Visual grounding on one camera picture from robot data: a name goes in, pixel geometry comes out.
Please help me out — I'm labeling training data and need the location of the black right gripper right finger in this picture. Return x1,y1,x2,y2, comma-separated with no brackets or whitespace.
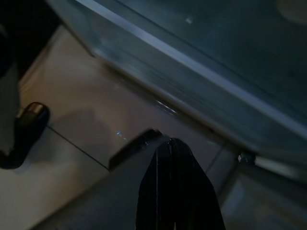
171,138,226,230

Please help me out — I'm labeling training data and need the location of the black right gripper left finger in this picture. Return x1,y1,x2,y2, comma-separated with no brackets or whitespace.
135,139,176,230

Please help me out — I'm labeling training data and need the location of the grey steel fridge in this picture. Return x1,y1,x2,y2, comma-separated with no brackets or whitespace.
45,0,307,170

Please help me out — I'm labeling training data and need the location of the black robot foot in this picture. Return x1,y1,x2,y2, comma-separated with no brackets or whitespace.
0,101,51,170

